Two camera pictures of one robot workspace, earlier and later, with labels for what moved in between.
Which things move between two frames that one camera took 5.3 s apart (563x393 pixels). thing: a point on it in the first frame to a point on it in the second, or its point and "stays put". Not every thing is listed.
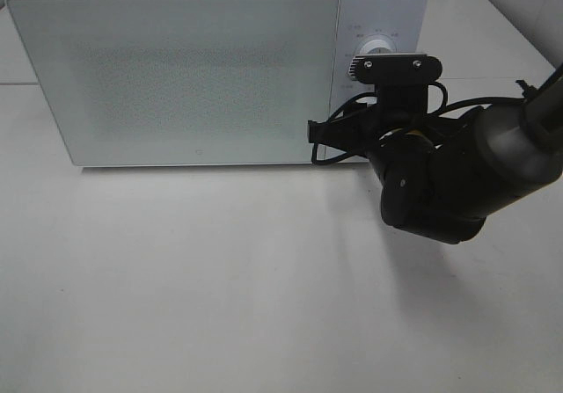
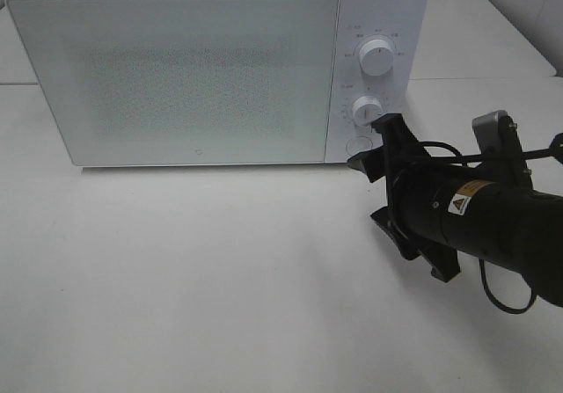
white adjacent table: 482,57 stays put
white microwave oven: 157,69 stays put
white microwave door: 184,80 stays put
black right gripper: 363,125 to 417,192
